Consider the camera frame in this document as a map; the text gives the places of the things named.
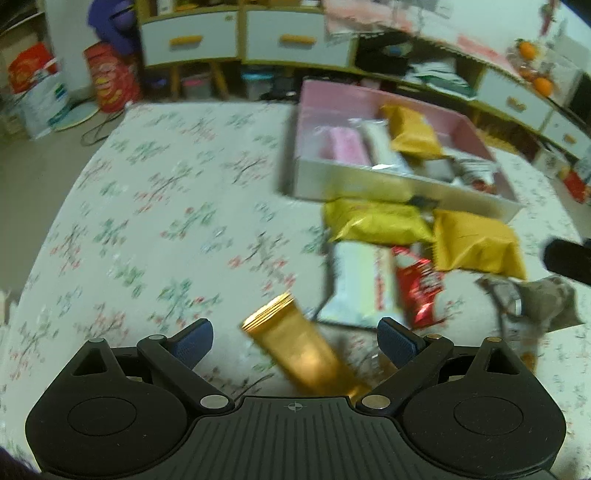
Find white snack packet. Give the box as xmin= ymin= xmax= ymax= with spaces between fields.
xmin=317 ymin=241 xmax=405 ymax=329

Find pink cardboard box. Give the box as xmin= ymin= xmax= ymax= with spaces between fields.
xmin=290 ymin=79 xmax=521 ymax=222

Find white drawer cabinet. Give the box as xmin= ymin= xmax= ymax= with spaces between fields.
xmin=135 ymin=1 xmax=356 ymax=71

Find large orange-yellow snack bag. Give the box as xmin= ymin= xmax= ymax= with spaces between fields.
xmin=433 ymin=209 xmax=527 ymax=280

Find red gift bag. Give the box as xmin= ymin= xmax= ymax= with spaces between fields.
xmin=84 ymin=42 xmax=141 ymax=114

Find silver foil snack bag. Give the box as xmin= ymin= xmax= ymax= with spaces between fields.
xmin=476 ymin=275 xmax=584 ymax=335

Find yellow snack bag in box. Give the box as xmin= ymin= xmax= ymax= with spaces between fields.
xmin=380 ymin=104 xmax=444 ymax=160

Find oranges in bowl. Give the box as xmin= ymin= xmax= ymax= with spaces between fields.
xmin=515 ymin=39 xmax=554 ymax=98

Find low tv cabinet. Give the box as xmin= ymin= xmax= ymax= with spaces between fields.
xmin=353 ymin=31 xmax=590 ymax=160

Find yellow chip bag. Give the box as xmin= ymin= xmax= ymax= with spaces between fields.
xmin=322 ymin=199 xmax=435 ymax=246

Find floral tablecloth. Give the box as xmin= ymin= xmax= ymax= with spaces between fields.
xmin=1 ymin=103 xmax=590 ymax=479

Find purple plush toy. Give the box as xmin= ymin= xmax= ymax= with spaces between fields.
xmin=87 ymin=0 xmax=139 ymax=55

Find red candy wrapper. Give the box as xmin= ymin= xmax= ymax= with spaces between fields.
xmin=392 ymin=246 xmax=445 ymax=330

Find pink wafer packet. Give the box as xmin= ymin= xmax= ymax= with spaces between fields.
xmin=321 ymin=127 xmax=372 ymax=166

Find white packet in box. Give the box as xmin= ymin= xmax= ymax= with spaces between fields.
xmin=349 ymin=118 xmax=413 ymax=175

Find gold foil snack bar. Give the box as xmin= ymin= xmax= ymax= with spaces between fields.
xmin=242 ymin=292 xmax=370 ymax=402

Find pink table runner cloth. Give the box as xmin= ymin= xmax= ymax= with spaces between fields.
xmin=322 ymin=0 xmax=454 ymax=38

